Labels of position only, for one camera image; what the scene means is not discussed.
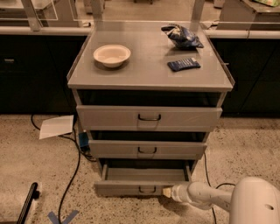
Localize grey bottom drawer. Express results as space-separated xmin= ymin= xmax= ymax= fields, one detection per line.
xmin=94 ymin=163 xmax=191 ymax=196

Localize grey drawer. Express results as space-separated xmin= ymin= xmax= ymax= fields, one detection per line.
xmin=94 ymin=163 xmax=191 ymax=196
xmin=89 ymin=140 xmax=207 ymax=160
xmin=77 ymin=105 xmax=222 ymax=132

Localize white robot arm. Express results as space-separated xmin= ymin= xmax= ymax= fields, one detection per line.
xmin=163 ymin=177 xmax=280 ymax=224

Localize grey middle drawer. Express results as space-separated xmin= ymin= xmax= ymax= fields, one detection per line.
xmin=89 ymin=140 xmax=207 ymax=160

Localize grey drawer cabinet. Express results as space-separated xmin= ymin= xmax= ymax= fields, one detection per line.
xmin=66 ymin=20 xmax=236 ymax=176

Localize grey top drawer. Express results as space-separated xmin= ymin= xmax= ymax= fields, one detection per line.
xmin=77 ymin=105 xmax=222 ymax=132

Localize blue power box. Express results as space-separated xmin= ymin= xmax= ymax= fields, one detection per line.
xmin=78 ymin=132 xmax=89 ymax=151

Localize blue tape cross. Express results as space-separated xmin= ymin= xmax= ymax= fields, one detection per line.
xmin=47 ymin=209 xmax=81 ymax=224

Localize white paper sheet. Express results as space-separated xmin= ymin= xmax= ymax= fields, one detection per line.
xmin=39 ymin=115 xmax=74 ymax=139

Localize small blue snack packet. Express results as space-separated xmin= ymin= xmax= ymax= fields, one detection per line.
xmin=167 ymin=58 xmax=200 ymax=72

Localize black bar on floor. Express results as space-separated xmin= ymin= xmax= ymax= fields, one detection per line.
xmin=17 ymin=182 xmax=40 ymax=224

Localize white bowl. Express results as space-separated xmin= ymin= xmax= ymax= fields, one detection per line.
xmin=93 ymin=45 xmax=131 ymax=68

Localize blue chip bag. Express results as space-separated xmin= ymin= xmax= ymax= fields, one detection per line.
xmin=161 ymin=24 xmax=204 ymax=49

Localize dark counter cabinets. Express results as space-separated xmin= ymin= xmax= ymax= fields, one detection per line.
xmin=0 ymin=34 xmax=280 ymax=117

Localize black floor cable right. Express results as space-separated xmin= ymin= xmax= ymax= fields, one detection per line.
xmin=203 ymin=152 xmax=236 ymax=224

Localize black floor cable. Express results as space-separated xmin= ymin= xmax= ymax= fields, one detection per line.
xmin=203 ymin=152 xmax=236 ymax=224
xmin=31 ymin=114 xmax=97 ymax=224

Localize black floor cable left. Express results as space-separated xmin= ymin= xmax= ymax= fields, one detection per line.
xmin=31 ymin=114 xmax=97 ymax=224

